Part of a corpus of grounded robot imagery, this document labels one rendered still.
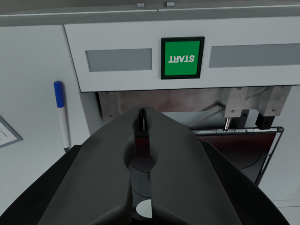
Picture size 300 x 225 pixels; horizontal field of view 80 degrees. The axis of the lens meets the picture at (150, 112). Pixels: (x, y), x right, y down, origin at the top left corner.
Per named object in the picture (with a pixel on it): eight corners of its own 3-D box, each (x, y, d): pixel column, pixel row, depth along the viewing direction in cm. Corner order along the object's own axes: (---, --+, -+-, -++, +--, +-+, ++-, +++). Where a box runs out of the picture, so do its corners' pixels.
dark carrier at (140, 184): (239, 215, 59) (239, 217, 58) (133, 218, 59) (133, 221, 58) (274, 132, 41) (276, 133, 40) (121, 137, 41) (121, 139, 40)
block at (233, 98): (234, 110, 39) (240, 118, 36) (218, 110, 39) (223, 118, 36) (243, 74, 35) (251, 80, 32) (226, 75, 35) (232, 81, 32)
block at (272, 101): (271, 109, 39) (280, 116, 36) (256, 109, 39) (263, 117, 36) (285, 73, 35) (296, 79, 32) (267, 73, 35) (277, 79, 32)
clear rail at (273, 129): (280, 130, 41) (284, 133, 40) (114, 135, 41) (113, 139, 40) (282, 124, 40) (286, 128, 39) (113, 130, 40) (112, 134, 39)
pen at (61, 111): (68, 156, 32) (59, 84, 25) (63, 156, 32) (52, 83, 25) (71, 152, 33) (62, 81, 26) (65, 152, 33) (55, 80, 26)
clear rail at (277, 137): (242, 215, 60) (244, 220, 59) (238, 215, 60) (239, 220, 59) (282, 124, 40) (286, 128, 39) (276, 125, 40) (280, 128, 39)
